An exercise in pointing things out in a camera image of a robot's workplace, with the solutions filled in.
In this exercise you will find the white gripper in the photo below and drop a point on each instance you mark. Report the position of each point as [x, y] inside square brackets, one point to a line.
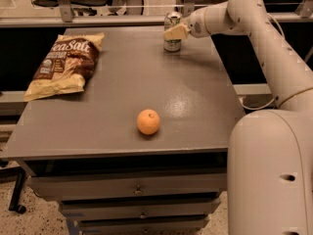
[197, 24]

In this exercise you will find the middle grey drawer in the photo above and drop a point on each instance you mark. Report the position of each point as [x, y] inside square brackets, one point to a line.
[141, 209]

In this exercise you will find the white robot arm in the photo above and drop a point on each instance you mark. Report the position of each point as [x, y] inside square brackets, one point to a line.
[270, 153]

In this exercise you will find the top grey drawer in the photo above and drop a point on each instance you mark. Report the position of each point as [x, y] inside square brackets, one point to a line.
[107, 186]

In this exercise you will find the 7up soda can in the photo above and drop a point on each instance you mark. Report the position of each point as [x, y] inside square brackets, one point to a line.
[171, 19]

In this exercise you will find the grey drawer cabinet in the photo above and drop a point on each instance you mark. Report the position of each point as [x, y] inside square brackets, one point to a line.
[95, 131]

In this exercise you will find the orange fruit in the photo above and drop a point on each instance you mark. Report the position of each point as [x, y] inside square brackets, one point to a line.
[148, 122]

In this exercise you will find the black chair base leg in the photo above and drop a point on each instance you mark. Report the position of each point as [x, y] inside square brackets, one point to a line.
[16, 174]

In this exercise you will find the sea salt chips bag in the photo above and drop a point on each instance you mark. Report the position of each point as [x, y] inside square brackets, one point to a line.
[67, 67]

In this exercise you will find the bottom grey drawer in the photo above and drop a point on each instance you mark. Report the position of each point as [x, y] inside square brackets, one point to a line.
[143, 226]

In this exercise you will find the grey drawer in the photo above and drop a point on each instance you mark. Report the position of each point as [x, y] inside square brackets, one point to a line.
[141, 209]
[143, 226]
[107, 186]

